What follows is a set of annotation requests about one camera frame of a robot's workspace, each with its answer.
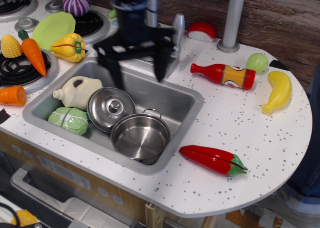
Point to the back left stove burner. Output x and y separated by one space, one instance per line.
13 10

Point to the black tape piece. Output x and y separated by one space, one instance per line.
4 116
278 64

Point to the cream toy milk jug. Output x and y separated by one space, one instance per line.
76 92

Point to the whole orange toy carrot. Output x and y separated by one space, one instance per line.
32 51

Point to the yellow toy corn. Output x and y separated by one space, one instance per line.
10 47

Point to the red toy chili pepper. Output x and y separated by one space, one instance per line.
216 160

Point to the purple toy onion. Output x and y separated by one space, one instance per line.
77 8

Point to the steel pot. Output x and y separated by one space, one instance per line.
141 136

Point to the front left stove burner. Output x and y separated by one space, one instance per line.
19 71

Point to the green toy pear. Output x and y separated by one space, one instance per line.
257 62

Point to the yellow toy banana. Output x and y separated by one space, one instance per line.
281 91

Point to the black tape piece left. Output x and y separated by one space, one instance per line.
4 116

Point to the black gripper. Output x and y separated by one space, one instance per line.
123 46

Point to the red toy ketchup bottle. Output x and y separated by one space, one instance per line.
227 75

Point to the green toy broccoli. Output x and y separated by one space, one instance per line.
112 14

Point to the orange toy on floor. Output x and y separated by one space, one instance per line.
23 218

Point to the green toy plate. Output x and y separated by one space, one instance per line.
52 28

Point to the yellow toy bell pepper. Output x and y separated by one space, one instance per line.
71 48

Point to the blue toy knife handle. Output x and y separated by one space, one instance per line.
115 23

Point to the steel pot lid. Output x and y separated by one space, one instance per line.
107 106

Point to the black tape piece right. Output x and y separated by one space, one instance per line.
278 64

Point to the toy oven door handle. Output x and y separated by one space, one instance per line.
77 200

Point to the red white toy sushi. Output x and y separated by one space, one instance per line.
202 31

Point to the steel sink basin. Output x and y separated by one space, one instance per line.
178 105

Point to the green toy cabbage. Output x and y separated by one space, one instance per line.
71 119

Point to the silver toy faucet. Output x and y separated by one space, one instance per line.
151 20

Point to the grey stove knob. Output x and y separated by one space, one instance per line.
54 6
28 24

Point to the grey support pole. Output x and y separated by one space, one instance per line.
229 44

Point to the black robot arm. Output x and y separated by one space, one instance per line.
130 15

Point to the orange toy carrot piece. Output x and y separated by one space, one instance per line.
15 96

